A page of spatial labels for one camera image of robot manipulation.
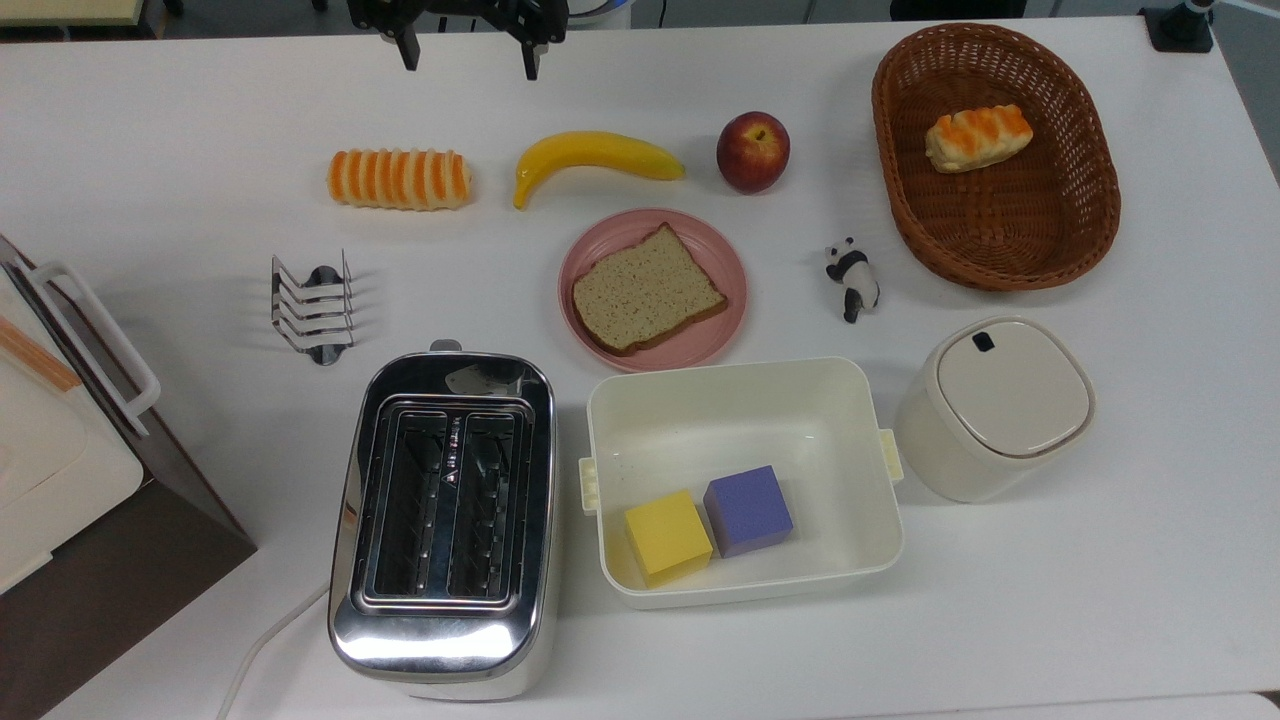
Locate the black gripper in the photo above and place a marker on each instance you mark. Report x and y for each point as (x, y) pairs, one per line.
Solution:
(455, 13)

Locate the brown bread slice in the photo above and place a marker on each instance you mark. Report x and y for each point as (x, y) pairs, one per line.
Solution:
(648, 291)

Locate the striped orange bread roll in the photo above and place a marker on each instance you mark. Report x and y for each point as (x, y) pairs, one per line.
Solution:
(399, 179)

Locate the chrome toaster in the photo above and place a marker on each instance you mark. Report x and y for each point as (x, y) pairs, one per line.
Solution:
(445, 520)

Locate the yellow banana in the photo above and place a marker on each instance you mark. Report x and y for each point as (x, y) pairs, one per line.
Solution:
(590, 153)

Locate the metal toast rack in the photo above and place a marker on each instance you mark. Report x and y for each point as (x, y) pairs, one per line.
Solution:
(313, 305)

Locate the red apple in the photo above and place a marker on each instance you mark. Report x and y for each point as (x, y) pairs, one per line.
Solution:
(752, 151)

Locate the pink plate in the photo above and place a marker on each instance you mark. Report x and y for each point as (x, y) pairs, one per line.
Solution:
(700, 245)

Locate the panda figurine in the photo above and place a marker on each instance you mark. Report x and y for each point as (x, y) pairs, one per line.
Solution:
(853, 277)

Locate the cream plastic container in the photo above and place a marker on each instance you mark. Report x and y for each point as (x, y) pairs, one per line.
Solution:
(740, 420)

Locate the small glazed pastry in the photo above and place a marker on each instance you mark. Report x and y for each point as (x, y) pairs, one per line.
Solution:
(977, 138)

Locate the yellow cube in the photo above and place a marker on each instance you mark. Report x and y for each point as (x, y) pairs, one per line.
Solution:
(667, 537)

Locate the purple cube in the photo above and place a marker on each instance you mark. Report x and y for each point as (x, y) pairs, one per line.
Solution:
(748, 510)

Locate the white and brown oven appliance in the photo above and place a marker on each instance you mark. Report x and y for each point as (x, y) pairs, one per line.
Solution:
(70, 480)

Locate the brown wicker basket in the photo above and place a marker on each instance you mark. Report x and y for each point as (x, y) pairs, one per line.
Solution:
(1040, 230)

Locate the cream lidded canister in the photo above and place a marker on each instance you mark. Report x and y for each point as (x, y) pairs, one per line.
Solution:
(1000, 405)

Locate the black camera stand base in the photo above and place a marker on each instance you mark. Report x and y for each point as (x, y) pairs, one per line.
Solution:
(1180, 25)

